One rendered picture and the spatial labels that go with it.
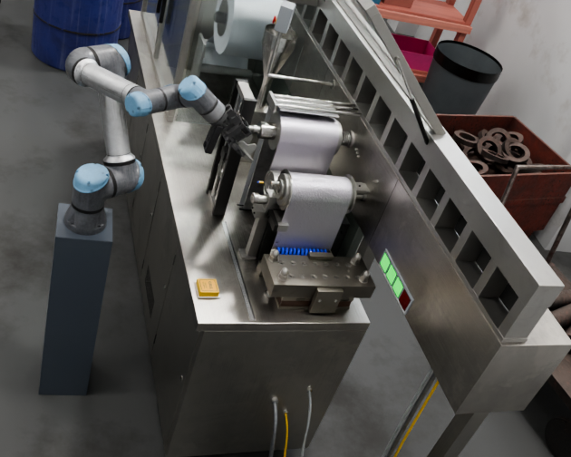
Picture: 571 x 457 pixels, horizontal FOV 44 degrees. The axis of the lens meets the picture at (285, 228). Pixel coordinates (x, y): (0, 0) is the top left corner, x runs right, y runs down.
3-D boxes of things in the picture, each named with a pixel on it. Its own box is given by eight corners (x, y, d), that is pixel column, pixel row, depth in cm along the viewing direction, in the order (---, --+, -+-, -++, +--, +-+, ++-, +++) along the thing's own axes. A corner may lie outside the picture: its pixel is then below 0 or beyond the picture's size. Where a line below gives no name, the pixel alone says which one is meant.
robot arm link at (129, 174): (97, 196, 263) (74, 45, 244) (130, 186, 273) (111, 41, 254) (116, 201, 255) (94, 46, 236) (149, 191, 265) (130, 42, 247)
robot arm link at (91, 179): (63, 196, 255) (67, 165, 247) (96, 187, 264) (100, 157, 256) (82, 215, 250) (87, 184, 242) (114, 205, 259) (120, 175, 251)
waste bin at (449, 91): (475, 153, 608) (514, 78, 565) (416, 144, 590) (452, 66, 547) (451, 118, 650) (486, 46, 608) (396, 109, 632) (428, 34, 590)
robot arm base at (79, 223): (62, 233, 254) (65, 211, 248) (64, 207, 266) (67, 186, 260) (105, 237, 259) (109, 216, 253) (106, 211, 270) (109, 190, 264)
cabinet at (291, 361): (112, 136, 474) (131, 15, 423) (206, 145, 497) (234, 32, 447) (159, 471, 292) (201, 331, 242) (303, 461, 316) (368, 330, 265)
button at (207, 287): (196, 283, 253) (197, 277, 252) (214, 283, 256) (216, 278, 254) (198, 296, 248) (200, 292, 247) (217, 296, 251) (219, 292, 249)
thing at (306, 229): (271, 247, 261) (285, 209, 250) (329, 250, 270) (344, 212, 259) (272, 248, 261) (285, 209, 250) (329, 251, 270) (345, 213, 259)
